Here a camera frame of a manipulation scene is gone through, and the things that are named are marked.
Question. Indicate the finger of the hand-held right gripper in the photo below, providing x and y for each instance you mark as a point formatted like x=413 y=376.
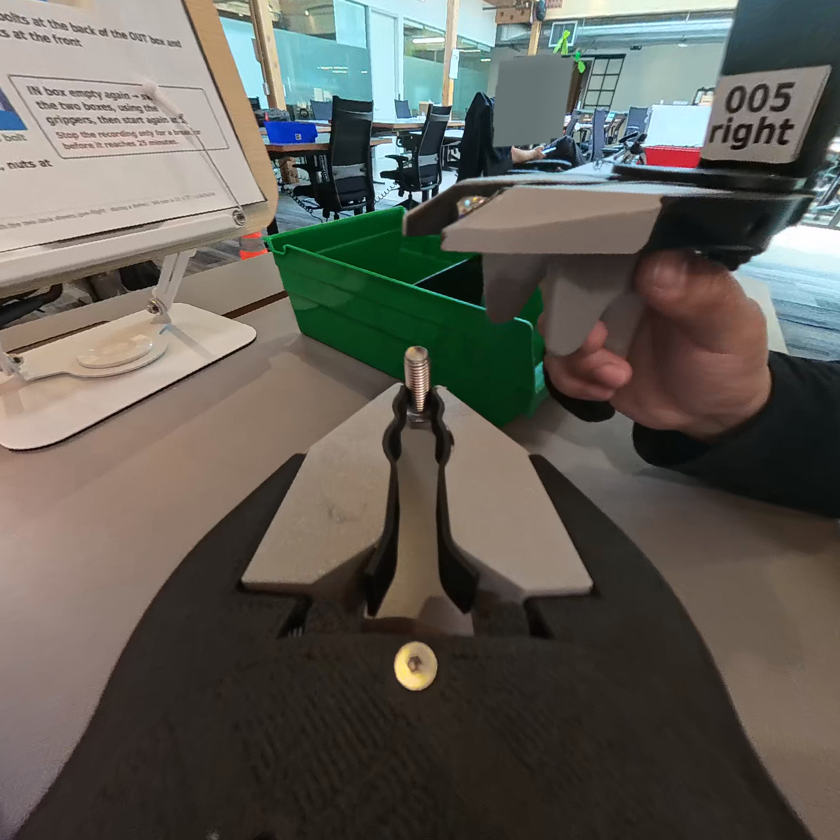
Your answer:
x=433 y=213
x=558 y=216

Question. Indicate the black office chair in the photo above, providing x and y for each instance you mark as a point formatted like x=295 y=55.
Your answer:
x=348 y=151
x=426 y=151

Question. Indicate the green plastic bin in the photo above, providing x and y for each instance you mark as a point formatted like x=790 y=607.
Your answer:
x=367 y=315

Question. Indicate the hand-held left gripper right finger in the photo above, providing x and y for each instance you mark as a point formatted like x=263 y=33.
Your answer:
x=518 y=525

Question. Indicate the steel hex bolt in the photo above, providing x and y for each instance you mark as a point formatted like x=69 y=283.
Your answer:
x=417 y=380

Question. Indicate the black bin divider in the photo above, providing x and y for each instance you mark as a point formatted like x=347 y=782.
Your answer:
x=453 y=279

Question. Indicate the small red bin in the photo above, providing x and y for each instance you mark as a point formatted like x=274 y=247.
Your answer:
x=673 y=156

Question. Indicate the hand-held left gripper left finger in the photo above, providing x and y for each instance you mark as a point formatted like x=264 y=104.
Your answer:
x=321 y=518

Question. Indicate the person's right hand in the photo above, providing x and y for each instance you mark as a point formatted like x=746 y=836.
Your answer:
x=702 y=354

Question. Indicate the orange traffic cone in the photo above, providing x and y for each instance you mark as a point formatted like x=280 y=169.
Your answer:
x=253 y=244

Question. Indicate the small blue bin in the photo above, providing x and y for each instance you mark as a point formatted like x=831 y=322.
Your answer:
x=289 y=132

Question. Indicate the steel hex nut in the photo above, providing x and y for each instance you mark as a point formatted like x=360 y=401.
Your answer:
x=469 y=205

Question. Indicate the printed instruction sheet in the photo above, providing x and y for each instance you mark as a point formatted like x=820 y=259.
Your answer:
x=118 y=177

